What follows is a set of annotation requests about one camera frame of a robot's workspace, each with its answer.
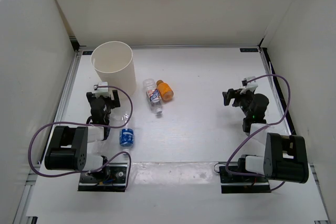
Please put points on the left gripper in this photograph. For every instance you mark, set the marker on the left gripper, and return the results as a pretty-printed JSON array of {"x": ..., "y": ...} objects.
[{"x": 116, "y": 104}]

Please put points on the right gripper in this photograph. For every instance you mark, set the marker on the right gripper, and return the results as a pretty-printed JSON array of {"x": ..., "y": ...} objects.
[{"x": 232, "y": 93}]

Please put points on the clear bottle white blue label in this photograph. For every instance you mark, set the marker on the clear bottle white blue label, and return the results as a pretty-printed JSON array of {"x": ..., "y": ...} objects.
[{"x": 153, "y": 96}]

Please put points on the orange juice bottle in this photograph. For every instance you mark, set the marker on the orange juice bottle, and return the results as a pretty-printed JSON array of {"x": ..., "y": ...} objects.
[{"x": 165, "y": 91}]

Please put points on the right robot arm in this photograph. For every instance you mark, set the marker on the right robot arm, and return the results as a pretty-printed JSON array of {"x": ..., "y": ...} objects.
[{"x": 285, "y": 156}]

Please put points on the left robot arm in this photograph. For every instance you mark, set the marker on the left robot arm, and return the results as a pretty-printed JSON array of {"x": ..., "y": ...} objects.
[{"x": 68, "y": 146}]

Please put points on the white cylindrical bin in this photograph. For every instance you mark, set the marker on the white cylindrical bin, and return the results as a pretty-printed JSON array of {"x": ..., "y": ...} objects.
[{"x": 113, "y": 62}]

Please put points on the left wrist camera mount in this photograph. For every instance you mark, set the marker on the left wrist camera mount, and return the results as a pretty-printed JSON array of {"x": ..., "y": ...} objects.
[{"x": 102, "y": 87}]

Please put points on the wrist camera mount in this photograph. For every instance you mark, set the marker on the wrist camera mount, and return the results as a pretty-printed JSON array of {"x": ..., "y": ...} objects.
[
  {"x": 249, "y": 84},
  {"x": 102, "y": 87}
]

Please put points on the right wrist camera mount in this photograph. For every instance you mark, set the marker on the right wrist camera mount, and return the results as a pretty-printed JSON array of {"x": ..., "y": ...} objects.
[{"x": 249, "y": 84}]

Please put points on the aluminium frame rail left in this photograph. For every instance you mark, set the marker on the aluminium frame rail left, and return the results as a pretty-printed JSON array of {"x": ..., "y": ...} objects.
[{"x": 21, "y": 213}]

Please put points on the black frame rail right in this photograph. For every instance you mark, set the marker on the black frame rail right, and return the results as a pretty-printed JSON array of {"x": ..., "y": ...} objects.
[{"x": 275, "y": 85}]

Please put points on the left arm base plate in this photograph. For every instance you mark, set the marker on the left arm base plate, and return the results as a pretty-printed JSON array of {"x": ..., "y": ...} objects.
[{"x": 113, "y": 178}]

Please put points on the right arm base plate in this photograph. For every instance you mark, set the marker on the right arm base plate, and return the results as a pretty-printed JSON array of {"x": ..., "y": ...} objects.
[{"x": 234, "y": 184}]

